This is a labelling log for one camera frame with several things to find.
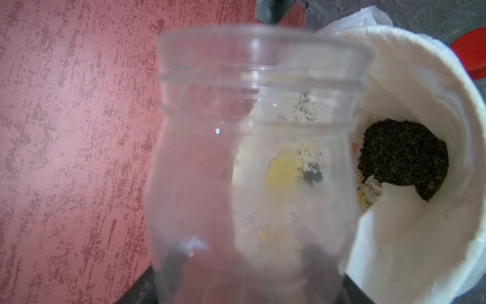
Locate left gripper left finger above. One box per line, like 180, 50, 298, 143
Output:
116, 246, 188, 304

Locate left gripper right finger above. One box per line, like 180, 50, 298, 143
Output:
301, 243, 372, 304

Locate jar red lid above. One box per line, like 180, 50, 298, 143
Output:
451, 27, 486, 81

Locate dark tea leaves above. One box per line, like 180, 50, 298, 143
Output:
358, 119, 449, 201

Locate white printed bin liner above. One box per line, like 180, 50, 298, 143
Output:
320, 6, 485, 303

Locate cream plastic waste bin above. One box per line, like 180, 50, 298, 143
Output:
447, 33, 486, 304

